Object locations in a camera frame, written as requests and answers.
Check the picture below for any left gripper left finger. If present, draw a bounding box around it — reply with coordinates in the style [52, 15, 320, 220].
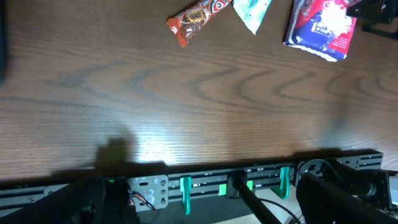
[1, 175, 106, 224]

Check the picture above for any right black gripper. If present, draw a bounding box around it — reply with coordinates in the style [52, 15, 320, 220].
[346, 0, 397, 40]

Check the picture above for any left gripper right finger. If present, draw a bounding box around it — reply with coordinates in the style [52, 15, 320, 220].
[296, 173, 397, 224]

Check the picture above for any purple noodle packet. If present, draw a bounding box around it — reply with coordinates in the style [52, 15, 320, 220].
[284, 0, 357, 62]

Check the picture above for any mint green snack packet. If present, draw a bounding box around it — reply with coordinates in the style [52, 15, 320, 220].
[233, 0, 272, 35]

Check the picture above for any red orange snack bar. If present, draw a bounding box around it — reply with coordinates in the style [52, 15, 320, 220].
[166, 0, 233, 48]

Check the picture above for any right green clamp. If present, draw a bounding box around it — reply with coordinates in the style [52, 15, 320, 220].
[271, 166, 290, 199]

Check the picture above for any green clamp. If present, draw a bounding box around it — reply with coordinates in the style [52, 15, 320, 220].
[180, 176, 192, 215]
[271, 166, 290, 199]

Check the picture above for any grey metal mounting plate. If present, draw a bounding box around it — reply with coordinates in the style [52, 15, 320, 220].
[126, 175, 169, 212]

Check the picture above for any black pole under table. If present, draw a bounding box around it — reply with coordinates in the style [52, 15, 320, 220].
[226, 171, 281, 224]

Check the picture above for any left green clamp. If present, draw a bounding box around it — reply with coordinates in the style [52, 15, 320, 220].
[180, 176, 192, 215]

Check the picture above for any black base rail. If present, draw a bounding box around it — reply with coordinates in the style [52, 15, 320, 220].
[0, 149, 384, 212]

